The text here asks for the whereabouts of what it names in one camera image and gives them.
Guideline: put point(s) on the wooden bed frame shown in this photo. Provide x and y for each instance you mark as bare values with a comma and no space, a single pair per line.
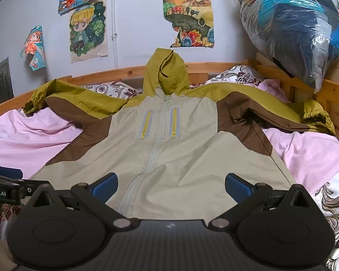
214,67

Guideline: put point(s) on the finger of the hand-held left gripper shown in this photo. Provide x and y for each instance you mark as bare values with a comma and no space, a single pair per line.
7,171

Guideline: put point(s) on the colourful landscape poster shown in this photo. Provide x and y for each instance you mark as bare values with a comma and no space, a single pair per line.
189,17

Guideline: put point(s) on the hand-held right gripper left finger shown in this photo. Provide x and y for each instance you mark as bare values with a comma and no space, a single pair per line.
105,187

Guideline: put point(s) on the beige brown olive hooded jacket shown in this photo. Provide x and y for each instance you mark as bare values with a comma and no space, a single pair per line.
186,146

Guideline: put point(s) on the floral patterned quilt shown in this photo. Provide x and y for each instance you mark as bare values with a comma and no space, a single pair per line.
336,209

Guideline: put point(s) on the white wall pipe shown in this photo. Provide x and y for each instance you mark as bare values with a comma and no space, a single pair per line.
114,19

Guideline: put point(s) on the clear plastic bag of clothes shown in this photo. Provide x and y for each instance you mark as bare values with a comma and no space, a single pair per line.
293,34

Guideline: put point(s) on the dark grey wall panel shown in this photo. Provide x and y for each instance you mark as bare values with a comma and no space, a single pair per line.
0,82

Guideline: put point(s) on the curled orange girl poster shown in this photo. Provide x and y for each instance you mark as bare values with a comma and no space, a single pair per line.
34,45

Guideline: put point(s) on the pink bed sheet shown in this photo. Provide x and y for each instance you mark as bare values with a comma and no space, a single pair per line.
31,135

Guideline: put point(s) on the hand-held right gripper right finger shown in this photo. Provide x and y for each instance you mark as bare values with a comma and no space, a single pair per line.
238,187

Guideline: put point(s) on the blond cartoon child poster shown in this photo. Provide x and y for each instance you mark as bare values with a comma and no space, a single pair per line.
87,31

